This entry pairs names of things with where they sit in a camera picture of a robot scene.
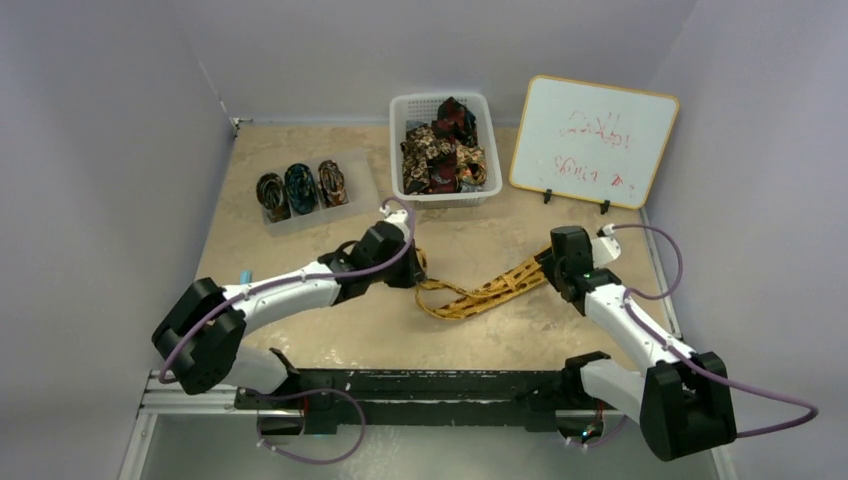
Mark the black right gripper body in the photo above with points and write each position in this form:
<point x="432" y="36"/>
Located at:
<point x="555" y="266"/>

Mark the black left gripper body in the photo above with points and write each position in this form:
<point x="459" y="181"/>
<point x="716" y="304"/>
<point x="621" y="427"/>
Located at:
<point x="399" y="273"/>

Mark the yellow insect-print tie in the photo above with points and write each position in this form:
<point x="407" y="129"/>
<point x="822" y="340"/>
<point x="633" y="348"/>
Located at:
<point x="504" y="288"/>

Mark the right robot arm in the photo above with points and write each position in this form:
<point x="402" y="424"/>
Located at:
<point x="675" y="395"/>

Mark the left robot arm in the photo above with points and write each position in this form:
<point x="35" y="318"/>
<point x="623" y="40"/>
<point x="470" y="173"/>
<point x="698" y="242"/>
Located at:
<point x="201" y="337"/>

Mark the rolled pink brown tie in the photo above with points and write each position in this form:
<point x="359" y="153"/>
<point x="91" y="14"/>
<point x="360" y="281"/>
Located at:
<point x="332" y="184"/>

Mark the brown floral tie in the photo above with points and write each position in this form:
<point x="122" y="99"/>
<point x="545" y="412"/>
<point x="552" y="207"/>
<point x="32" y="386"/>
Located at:
<point x="418" y="148"/>

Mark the rolled blue green tie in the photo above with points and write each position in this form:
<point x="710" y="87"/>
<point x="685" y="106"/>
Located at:
<point x="301" y="188"/>

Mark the dark red tie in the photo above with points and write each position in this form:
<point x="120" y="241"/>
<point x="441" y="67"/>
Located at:
<point x="456" y="119"/>

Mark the rolled dark striped tie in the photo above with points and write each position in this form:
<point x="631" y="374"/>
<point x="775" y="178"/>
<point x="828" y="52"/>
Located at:
<point x="272" y="196"/>

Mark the white plastic basket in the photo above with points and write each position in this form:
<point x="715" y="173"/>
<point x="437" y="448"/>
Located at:
<point x="409" y="111"/>

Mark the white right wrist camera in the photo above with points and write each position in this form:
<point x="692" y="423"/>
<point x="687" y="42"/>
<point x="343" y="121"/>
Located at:
<point x="605" y="247"/>

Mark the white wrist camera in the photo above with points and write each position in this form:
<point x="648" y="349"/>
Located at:
<point x="399" y="218"/>
<point x="605" y="247"/>

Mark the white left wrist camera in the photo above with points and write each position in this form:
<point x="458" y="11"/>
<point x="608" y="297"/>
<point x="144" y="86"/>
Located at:
<point x="399" y="218"/>

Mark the whiteboard with yellow frame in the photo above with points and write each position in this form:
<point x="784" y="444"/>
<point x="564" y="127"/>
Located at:
<point x="591" y="142"/>

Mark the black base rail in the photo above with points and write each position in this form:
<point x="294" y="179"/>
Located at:
<point x="535" y="400"/>

